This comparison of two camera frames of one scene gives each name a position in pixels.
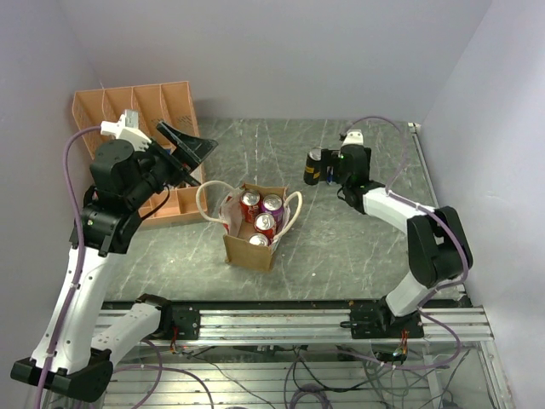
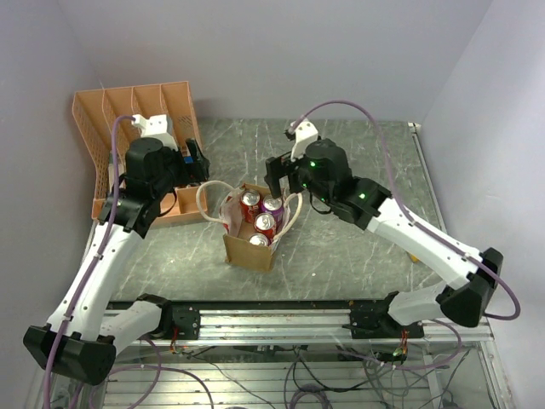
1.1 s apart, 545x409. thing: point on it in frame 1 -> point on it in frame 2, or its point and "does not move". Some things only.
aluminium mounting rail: x=318 y=325 does not move
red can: x=250 y=204 does not move
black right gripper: x=330 y=157 -> x=277 y=167
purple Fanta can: x=272 y=204 does not move
